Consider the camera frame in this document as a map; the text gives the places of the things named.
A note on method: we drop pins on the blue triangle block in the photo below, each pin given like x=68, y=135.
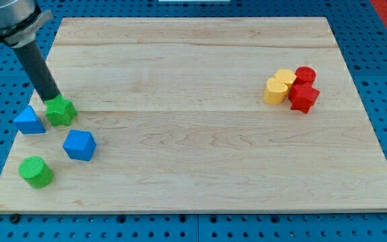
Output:
x=27, y=122

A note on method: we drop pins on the light wooden board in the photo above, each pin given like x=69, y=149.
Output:
x=176, y=108

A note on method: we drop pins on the yellow heart block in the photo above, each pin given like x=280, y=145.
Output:
x=275, y=91

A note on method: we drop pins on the yellow hexagon block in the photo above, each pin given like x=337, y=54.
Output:
x=287, y=77

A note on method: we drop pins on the red star block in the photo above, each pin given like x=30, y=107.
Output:
x=303, y=97

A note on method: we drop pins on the blue cube block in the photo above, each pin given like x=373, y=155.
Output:
x=79, y=145

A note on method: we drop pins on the red cylinder block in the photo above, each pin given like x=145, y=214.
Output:
x=305, y=75

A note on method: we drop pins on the green star block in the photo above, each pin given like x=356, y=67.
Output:
x=60, y=111

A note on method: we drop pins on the green cylinder block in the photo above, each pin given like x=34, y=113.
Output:
x=35, y=172

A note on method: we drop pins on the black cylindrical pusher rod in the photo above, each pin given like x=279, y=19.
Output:
x=37, y=70

